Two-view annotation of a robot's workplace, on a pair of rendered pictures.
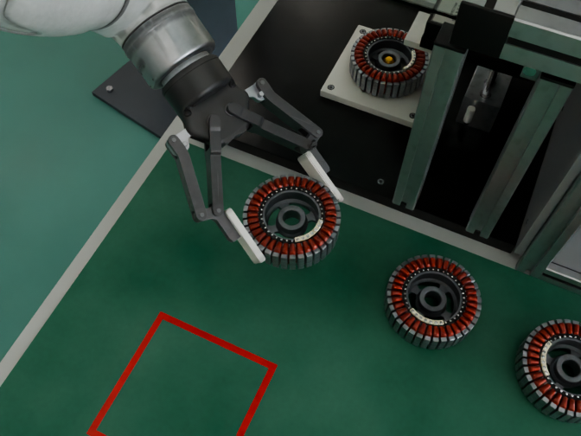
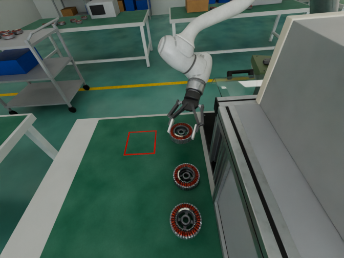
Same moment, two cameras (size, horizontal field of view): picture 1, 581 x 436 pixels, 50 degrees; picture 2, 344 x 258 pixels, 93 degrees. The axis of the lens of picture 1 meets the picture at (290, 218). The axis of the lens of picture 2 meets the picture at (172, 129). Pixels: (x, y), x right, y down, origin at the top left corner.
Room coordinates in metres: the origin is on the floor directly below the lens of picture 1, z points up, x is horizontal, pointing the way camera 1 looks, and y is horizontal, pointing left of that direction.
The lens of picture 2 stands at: (0.14, -0.46, 1.42)
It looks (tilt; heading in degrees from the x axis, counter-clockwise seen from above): 46 degrees down; 68
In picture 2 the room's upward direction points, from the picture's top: 6 degrees counter-clockwise
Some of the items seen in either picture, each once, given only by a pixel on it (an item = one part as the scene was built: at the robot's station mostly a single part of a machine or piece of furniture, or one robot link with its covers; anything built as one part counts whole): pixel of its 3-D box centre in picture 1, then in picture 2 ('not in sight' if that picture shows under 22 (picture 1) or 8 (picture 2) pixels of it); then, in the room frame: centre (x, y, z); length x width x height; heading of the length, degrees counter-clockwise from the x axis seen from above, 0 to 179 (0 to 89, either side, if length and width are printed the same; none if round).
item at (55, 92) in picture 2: not in sight; (33, 71); (-0.69, 2.19, 0.51); 1.01 x 0.60 x 1.01; 155
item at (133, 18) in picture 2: not in sight; (93, 42); (0.18, 3.28, 0.38); 2.20 x 0.90 x 0.75; 155
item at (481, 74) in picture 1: (484, 96); not in sight; (0.59, -0.27, 0.80); 0.07 x 0.05 x 0.06; 155
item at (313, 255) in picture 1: (291, 221); (181, 132); (0.36, 0.00, 0.84); 0.11 x 0.11 x 0.04
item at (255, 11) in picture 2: not in sight; (229, 31); (2.53, 2.18, 0.38); 2.20 x 0.90 x 0.75; 155
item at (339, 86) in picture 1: (386, 74); not in sight; (0.66, -0.14, 0.78); 0.15 x 0.15 x 0.01; 65
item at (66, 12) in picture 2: not in sight; (69, 11); (-0.16, 7.15, 0.37); 0.40 x 0.36 x 0.19; 65
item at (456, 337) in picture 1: (431, 300); (186, 176); (0.30, -0.17, 0.77); 0.11 x 0.11 x 0.04
